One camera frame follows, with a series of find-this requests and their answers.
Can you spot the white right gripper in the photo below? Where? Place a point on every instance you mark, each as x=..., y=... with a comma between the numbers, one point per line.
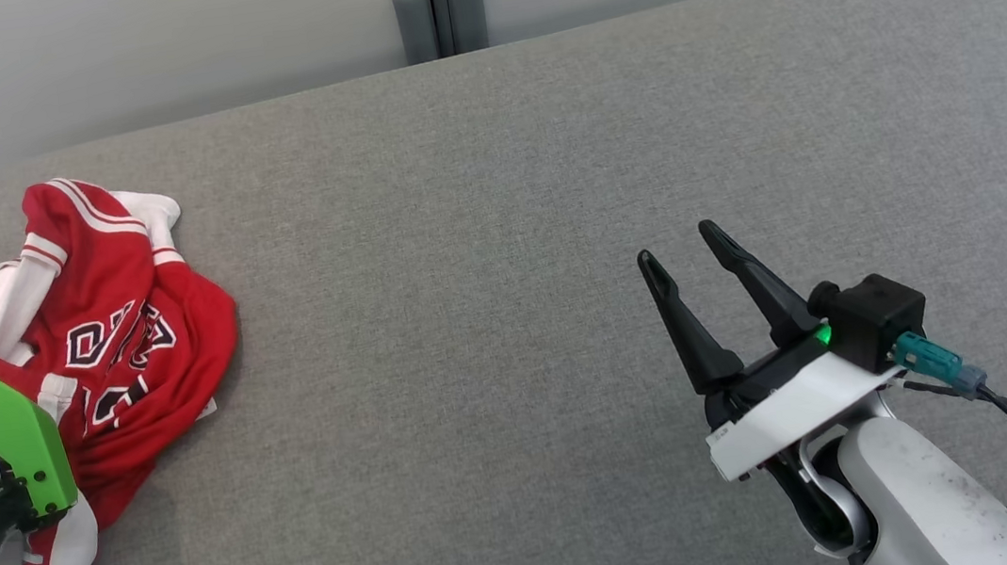
x=793, y=411

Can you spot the red basketball jersey white sleeves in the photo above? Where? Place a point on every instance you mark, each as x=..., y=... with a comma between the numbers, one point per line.
x=113, y=270

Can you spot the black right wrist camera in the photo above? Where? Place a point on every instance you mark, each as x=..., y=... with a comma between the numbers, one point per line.
x=877, y=316

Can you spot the grey partition post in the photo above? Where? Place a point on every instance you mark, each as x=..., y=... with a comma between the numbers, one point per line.
x=414, y=18
x=467, y=7

